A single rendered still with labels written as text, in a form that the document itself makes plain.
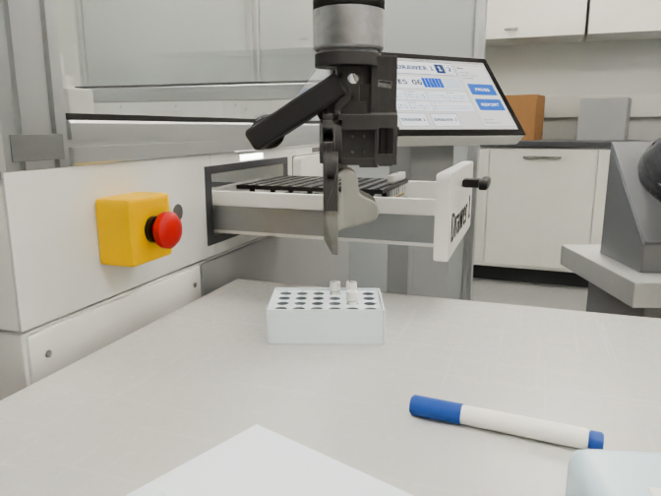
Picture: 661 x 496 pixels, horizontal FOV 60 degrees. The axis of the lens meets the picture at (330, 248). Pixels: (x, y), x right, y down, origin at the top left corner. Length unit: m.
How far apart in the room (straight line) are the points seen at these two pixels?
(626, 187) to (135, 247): 0.78
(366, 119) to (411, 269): 1.20
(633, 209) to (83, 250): 0.81
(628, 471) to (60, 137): 0.53
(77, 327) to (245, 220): 0.29
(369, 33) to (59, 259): 0.38
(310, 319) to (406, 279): 1.19
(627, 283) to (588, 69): 3.57
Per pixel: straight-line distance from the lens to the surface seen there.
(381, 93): 0.62
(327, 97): 0.61
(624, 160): 1.10
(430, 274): 1.82
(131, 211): 0.62
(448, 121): 1.69
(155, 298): 0.74
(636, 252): 1.03
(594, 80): 4.47
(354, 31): 0.61
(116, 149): 0.67
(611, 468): 0.36
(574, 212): 3.78
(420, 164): 1.74
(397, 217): 0.74
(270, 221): 0.80
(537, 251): 3.82
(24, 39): 0.60
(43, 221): 0.60
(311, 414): 0.47
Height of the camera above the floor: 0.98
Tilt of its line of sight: 12 degrees down
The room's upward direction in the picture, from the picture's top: straight up
